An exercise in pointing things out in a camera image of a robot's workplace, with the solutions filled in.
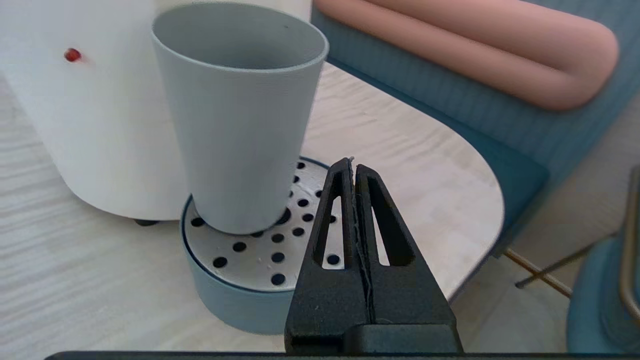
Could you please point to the blue chair with metal frame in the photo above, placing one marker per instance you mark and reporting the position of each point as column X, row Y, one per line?
column 600, row 285

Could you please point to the grey-blue plastic cup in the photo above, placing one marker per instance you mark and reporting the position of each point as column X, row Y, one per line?
column 240, row 140

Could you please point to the blue perforated drip tray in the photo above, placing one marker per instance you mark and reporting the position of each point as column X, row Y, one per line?
column 235, row 295

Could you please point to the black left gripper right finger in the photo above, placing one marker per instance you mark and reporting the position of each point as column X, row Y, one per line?
column 405, row 295

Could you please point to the pink bolster cushion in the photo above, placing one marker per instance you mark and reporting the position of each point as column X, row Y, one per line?
column 500, row 45

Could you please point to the large dark tea dispenser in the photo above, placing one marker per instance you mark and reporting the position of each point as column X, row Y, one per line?
column 100, row 125

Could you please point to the blue upholstered bench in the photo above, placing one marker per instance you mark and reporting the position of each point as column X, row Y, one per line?
column 480, row 115

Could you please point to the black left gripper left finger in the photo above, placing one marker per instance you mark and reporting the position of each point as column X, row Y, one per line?
column 325, row 300

